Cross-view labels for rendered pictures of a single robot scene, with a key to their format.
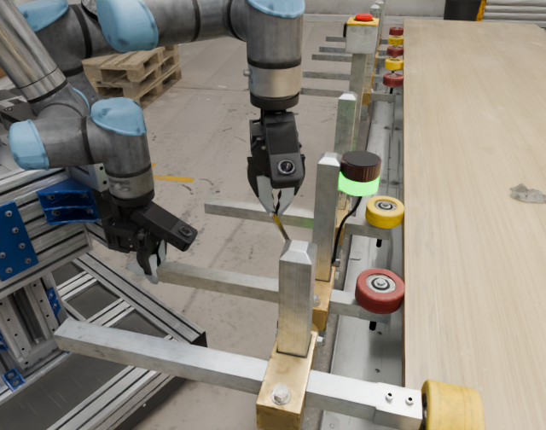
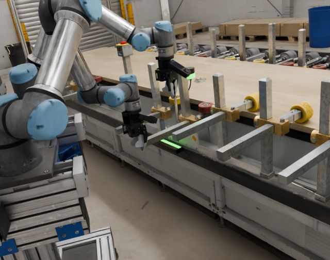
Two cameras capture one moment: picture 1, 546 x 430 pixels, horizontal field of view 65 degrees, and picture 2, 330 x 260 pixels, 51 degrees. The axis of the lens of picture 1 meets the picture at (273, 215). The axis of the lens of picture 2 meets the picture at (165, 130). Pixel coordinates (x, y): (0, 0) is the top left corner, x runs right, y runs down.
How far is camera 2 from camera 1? 133 cm
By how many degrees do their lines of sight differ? 44
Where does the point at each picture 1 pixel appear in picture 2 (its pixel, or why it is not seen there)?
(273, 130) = (174, 64)
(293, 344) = (223, 102)
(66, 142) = (127, 90)
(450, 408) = (254, 95)
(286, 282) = (219, 82)
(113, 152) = (135, 90)
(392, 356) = (206, 144)
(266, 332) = (119, 226)
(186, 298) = not seen: hidden behind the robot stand
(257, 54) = (167, 43)
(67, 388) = not seen: outside the picture
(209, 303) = not seen: hidden behind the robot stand
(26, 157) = (121, 98)
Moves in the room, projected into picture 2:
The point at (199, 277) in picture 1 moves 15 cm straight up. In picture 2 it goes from (160, 134) to (155, 104)
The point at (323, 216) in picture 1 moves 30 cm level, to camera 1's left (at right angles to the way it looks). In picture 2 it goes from (185, 91) to (147, 111)
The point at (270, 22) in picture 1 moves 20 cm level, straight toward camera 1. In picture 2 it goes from (169, 33) to (208, 32)
